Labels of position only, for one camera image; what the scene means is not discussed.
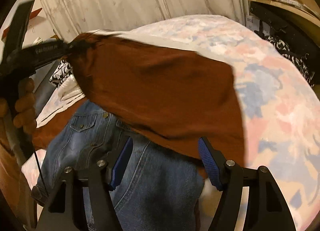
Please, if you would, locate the rust brown cloth white trim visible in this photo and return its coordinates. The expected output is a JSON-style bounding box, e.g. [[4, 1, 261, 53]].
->
[[32, 30, 247, 179]]

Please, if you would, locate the person's left hand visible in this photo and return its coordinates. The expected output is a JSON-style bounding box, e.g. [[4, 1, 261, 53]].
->
[[1, 78, 37, 143]]

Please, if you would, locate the black white patterned garment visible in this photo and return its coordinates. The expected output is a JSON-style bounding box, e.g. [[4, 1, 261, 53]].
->
[[49, 59, 73, 88]]

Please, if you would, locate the cream satin folded garment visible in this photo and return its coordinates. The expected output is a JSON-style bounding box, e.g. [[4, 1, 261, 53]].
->
[[36, 75, 85, 128]]

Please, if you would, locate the blue denim jacket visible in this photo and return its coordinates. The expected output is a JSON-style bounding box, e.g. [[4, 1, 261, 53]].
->
[[31, 101, 204, 230]]

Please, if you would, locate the pastel floral bed cover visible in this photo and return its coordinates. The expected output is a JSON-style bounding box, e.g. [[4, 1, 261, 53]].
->
[[21, 14, 320, 231]]

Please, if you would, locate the black white patterned fabric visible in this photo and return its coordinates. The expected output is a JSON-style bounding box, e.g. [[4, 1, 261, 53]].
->
[[264, 35, 316, 88]]

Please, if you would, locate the white label box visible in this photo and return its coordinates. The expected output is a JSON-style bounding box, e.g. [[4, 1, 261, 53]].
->
[[246, 15, 260, 31]]

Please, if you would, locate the wooden desk shelf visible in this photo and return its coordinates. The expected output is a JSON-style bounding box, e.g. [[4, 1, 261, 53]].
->
[[247, 0, 320, 37]]

